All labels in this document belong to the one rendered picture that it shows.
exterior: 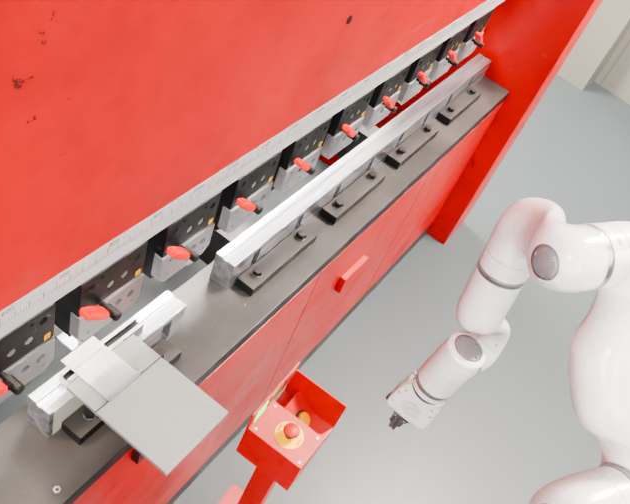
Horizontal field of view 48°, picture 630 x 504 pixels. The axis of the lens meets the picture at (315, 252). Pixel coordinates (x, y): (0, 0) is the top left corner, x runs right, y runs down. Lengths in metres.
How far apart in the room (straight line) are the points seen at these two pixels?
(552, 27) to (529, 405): 1.54
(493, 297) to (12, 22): 0.88
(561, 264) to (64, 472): 1.01
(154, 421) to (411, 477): 1.49
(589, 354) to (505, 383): 2.09
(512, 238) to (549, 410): 2.08
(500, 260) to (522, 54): 1.90
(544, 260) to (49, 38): 0.70
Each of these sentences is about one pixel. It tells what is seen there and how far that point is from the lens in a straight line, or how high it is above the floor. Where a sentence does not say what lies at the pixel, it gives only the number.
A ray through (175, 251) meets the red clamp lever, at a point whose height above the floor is 1.32.
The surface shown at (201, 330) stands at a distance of 1.73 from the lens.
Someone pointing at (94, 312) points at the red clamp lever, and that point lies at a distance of 1.18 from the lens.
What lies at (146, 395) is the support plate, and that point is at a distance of 1.47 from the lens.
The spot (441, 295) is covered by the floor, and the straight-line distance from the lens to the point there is 3.35.
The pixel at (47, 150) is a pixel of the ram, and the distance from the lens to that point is 0.91.
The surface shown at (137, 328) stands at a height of 1.00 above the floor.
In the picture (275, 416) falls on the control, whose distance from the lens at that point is 1.76.
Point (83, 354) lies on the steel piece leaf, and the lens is 1.51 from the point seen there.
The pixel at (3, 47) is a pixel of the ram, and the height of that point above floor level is 1.82.
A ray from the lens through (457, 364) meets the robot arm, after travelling 1.40.
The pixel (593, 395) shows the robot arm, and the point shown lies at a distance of 1.14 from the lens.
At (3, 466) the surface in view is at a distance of 1.53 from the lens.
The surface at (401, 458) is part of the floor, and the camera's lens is 2.78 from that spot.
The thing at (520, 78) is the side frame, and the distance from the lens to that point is 3.10.
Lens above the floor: 2.26
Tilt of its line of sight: 44 degrees down
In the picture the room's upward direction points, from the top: 23 degrees clockwise
